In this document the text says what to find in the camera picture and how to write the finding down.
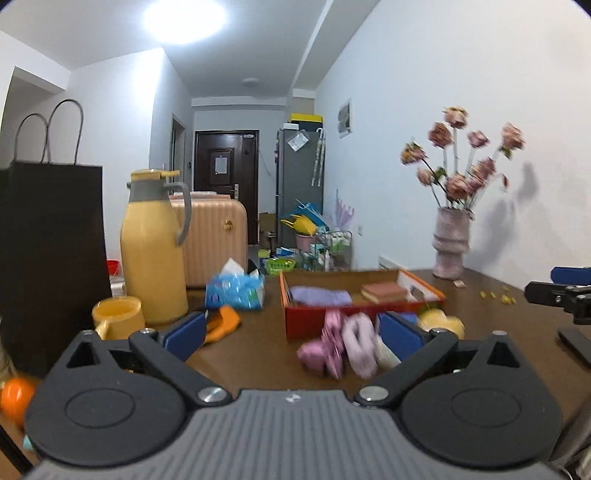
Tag white folded umbrella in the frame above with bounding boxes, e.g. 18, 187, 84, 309
315, 129, 327, 188

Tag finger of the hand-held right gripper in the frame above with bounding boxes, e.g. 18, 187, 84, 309
557, 325, 591, 365
525, 267, 591, 324

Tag purple decorative twigs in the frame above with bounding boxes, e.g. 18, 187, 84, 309
335, 189, 355, 232

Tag wall electrical panel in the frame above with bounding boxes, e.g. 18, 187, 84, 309
337, 99, 353, 138

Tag yellow plush toy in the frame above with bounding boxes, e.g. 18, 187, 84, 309
418, 308, 465, 337

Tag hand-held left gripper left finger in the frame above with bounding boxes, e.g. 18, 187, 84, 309
67, 312, 232, 408

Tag light purple fluffy cloth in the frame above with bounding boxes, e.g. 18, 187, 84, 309
342, 314, 380, 379

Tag wire storage cart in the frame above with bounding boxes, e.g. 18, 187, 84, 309
314, 231, 353, 271

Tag orange cardboard box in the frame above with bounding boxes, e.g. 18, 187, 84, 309
278, 269, 447, 342

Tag round ceiling light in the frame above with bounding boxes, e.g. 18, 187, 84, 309
142, 0, 227, 44

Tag dark brown door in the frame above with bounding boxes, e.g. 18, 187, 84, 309
194, 130, 260, 245

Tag pink brown sponge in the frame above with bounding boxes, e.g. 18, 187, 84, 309
361, 282, 407, 303

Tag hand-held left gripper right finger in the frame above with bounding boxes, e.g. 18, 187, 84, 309
355, 311, 525, 407

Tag blue tissue pack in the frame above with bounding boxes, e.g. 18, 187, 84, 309
205, 258, 266, 311

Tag scattered yellow petals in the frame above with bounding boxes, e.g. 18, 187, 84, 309
478, 286, 516, 306

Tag orange cloth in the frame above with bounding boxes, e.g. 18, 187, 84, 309
203, 305, 241, 344

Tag yellow plastic bag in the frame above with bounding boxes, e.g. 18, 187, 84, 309
281, 215, 319, 236

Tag grey refrigerator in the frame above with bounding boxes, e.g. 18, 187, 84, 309
276, 128, 325, 250

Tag brown cardboard box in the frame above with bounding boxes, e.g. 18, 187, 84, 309
259, 212, 278, 245

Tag black paper bag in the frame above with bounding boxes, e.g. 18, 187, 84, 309
0, 99, 113, 379

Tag pink suitcase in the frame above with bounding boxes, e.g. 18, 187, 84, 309
168, 190, 249, 291

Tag orange ball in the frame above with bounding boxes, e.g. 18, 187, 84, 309
0, 377, 38, 428

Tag yellow thermos jug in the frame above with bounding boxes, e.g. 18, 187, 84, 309
120, 169, 192, 325

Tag green box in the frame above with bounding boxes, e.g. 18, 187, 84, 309
259, 249, 296, 275

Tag dried pink flowers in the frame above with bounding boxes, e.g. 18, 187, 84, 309
400, 106, 527, 213

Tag purple folded towel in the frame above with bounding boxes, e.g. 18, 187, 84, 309
288, 286, 353, 306

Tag yellow mug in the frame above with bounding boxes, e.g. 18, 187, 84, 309
91, 296, 146, 341

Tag pink ribbed vase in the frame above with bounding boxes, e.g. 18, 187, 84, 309
433, 206, 475, 280

